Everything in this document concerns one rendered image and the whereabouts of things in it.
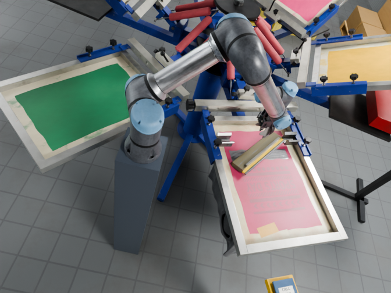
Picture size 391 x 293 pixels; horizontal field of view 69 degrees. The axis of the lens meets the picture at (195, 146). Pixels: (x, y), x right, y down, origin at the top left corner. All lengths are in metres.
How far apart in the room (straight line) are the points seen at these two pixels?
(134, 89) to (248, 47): 0.44
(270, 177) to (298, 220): 0.26
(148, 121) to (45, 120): 0.75
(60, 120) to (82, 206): 0.96
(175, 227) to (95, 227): 0.60
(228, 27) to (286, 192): 0.93
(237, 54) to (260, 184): 0.81
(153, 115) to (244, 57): 0.36
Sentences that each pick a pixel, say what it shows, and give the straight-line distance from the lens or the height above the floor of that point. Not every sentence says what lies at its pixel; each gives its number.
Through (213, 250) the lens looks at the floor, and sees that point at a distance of 2.37.
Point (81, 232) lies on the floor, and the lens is 2.33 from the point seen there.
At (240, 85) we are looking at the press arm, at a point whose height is 1.04.
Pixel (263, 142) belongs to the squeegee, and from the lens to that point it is 1.69.
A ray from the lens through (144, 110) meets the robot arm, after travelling 1.03.
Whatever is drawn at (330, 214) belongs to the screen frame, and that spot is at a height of 0.99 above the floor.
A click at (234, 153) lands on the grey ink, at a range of 1.60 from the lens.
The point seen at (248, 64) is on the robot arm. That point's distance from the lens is 0.97.
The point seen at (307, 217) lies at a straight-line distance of 1.61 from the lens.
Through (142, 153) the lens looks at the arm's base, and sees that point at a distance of 1.12.
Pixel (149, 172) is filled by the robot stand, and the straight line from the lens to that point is 1.17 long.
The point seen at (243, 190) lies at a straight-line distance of 1.51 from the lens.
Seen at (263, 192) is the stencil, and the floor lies 0.95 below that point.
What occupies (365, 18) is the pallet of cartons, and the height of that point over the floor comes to 0.42.
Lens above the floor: 2.19
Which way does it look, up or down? 52 degrees down
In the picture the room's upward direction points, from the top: 22 degrees clockwise
